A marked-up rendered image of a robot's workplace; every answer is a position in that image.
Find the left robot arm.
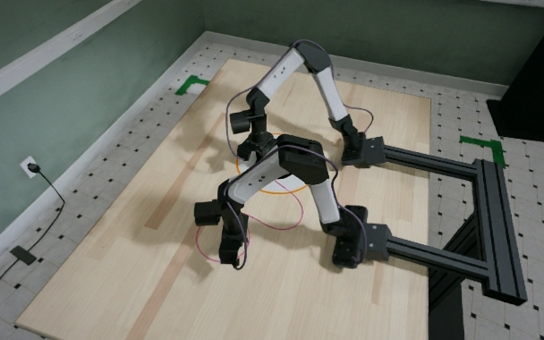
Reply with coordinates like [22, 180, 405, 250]
[193, 133, 361, 267]

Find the pale grey painted circle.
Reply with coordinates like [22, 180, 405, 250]
[238, 151, 306, 192]

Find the black cable reel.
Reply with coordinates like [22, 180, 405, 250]
[256, 152, 292, 180]

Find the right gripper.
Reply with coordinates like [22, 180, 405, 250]
[245, 129, 277, 157]

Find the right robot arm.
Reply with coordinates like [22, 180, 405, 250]
[229, 43, 364, 161]

